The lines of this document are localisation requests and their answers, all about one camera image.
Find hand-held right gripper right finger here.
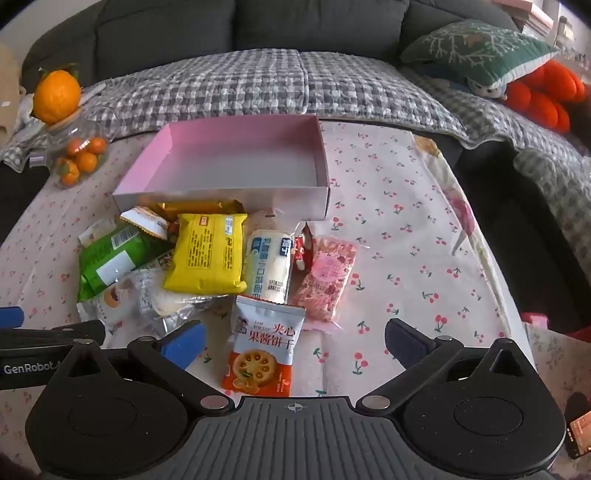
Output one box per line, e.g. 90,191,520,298
356,318,539,411

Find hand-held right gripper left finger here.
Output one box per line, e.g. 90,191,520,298
59,320,235,412

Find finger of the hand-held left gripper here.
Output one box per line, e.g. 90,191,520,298
0,306,25,329
0,322,106,345

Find clear white bun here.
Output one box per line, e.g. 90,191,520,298
131,270,232,324

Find orange white biscuit packet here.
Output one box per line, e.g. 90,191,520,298
222,295,307,398

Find yellow snack packet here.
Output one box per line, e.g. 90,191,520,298
163,212,249,295

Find green snack packet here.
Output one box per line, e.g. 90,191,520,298
77,224,174,303

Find pink snack packet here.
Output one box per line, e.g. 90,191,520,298
288,235,359,333

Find white blue-label snack packet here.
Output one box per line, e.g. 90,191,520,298
243,228,294,304

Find orange-edged white snack packet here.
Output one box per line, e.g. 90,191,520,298
119,206,170,241

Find red snack packet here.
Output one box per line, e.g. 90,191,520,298
293,223,317,274

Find gold foil snack bar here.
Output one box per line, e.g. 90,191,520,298
139,198,248,232

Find pink cardboard box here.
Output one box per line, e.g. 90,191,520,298
112,114,331,221

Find cherry print tablecloth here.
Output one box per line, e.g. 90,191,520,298
0,117,539,462

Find floral cloth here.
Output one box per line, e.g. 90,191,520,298
412,133,509,333

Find floral paper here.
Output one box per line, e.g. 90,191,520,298
525,322,591,418

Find red object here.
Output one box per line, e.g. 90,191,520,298
521,313,591,343

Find glass jar with oranges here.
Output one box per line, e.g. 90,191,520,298
28,114,112,191

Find smartphone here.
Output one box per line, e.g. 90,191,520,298
564,405,591,460

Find white cloth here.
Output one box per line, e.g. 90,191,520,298
17,87,48,136

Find large orange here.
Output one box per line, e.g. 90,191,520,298
33,68,83,125

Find beige cloth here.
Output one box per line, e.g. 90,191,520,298
0,43,33,139

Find white stick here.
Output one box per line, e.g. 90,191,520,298
78,84,108,105

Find grey checkered blanket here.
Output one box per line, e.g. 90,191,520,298
0,47,591,296

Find white-faced plush doll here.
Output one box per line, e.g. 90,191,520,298
465,76,509,103

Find orange plush toy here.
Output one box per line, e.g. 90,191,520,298
502,60,587,135

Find green embroidered pillow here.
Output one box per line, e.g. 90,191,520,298
399,19,562,86

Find dark grey sofa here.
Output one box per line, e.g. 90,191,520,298
21,0,522,90

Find stack of books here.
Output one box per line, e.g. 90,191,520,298
491,0,591,62

